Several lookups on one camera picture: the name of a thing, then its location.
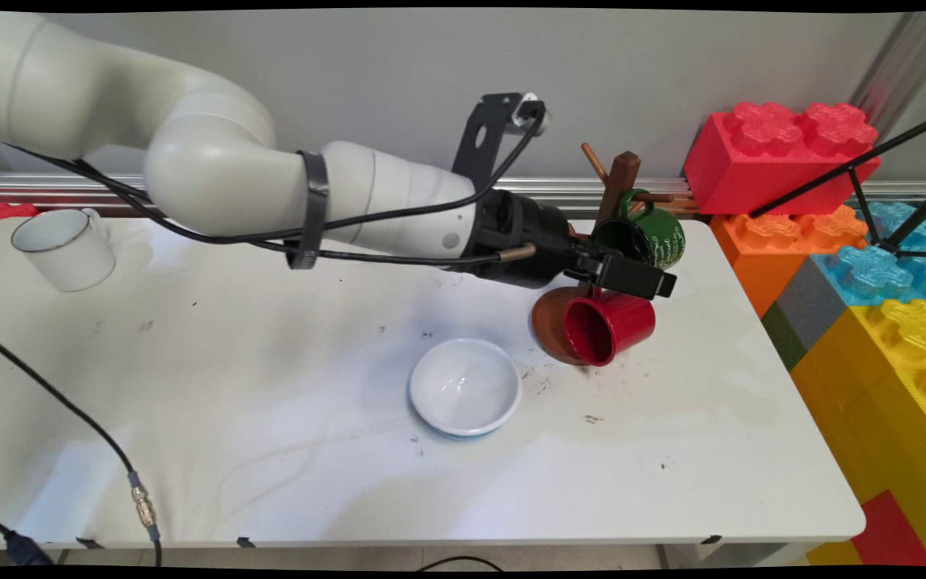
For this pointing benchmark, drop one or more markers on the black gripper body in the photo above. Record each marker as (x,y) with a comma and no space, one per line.
(523,245)

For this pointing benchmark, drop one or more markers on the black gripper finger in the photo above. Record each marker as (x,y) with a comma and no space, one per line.
(632,277)
(587,249)

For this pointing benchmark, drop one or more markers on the green enamel mug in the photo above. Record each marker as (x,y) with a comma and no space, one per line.
(664,237)

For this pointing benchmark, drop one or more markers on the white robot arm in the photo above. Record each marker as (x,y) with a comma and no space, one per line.
(214,169)

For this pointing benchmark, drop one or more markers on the red mug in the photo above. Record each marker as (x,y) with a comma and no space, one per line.
(620,322)

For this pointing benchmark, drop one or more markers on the brown wooden mug tree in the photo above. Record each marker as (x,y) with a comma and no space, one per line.
(620,181)

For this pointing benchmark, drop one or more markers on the large orange toy brick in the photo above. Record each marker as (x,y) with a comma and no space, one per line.
(768,249)

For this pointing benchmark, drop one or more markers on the white ceramic bowl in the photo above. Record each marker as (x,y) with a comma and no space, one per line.
(465,388)

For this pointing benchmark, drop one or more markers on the dark green toy brick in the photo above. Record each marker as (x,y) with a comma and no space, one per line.
(784,338)

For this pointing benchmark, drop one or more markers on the large red toy brick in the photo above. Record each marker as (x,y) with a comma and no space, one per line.
(768,161)

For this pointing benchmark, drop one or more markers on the grey toy brick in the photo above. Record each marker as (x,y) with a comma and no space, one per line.
(813,301)

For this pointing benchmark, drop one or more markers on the black tripod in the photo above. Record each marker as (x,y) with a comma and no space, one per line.
(857,169)

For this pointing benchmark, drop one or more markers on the large yellow toy brick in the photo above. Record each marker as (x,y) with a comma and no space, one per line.
(889,386)

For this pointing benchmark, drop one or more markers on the upright aluminium profile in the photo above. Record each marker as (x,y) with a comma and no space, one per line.
(905,64)

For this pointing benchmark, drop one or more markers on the flat red toy brick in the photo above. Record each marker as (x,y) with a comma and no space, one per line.
(889,531)

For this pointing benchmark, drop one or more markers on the white enamel mug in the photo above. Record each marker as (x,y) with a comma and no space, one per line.
(69,257)

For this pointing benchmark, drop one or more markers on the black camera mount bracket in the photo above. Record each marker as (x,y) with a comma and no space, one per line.
(483,137)

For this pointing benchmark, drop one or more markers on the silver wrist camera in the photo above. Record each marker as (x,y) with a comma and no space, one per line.
(529,112)

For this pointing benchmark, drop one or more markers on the aluminium rail along wall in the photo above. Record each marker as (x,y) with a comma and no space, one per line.
(53,189)

